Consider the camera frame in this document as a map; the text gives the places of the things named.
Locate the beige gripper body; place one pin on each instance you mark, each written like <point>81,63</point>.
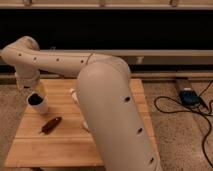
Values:
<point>32,82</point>

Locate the black eraser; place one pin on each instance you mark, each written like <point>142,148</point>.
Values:
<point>35,99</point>

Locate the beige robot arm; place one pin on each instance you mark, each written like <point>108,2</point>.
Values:
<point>104,96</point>

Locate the white ceramic cup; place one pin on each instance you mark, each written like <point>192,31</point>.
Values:
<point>40,108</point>

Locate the brown chocolate bar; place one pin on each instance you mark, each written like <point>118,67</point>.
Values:
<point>51,125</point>

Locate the wooden board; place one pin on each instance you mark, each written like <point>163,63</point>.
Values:
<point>68,145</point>

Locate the blue power adapter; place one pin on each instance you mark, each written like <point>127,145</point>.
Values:
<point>189,98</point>

